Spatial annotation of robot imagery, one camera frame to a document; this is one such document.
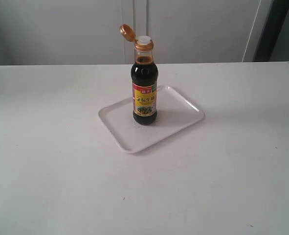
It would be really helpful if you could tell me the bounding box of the dark soy sauce bottle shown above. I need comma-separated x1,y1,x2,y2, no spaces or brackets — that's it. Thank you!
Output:
120,24,158,125

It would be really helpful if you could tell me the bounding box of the white rectangular plastic tray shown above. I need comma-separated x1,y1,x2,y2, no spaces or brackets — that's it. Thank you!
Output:
98,85,204,153

